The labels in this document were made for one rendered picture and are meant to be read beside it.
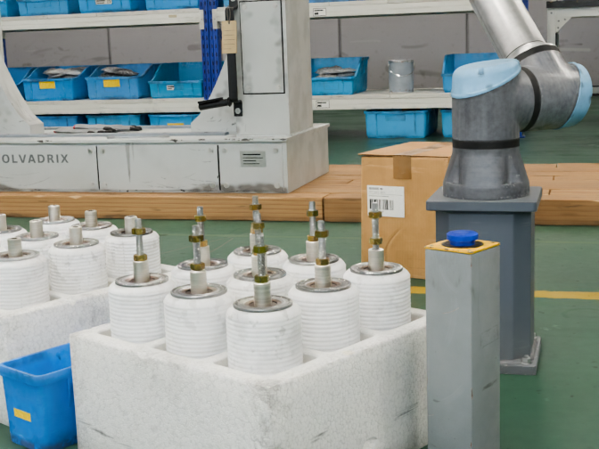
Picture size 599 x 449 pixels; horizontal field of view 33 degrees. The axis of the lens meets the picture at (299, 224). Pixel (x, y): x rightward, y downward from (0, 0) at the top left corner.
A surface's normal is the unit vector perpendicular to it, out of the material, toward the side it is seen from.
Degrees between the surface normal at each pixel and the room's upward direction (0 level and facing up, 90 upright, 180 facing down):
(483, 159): 73
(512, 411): 0
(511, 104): 90
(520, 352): 90
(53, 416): 92
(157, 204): 90
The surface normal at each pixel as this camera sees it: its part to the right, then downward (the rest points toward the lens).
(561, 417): -0.04, -0.98
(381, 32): -0.27, 0.18
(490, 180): -0.10, -0.12
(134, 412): -0.66, 0.15
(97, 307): 0.74, 0.09
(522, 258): 0.48, 0.14
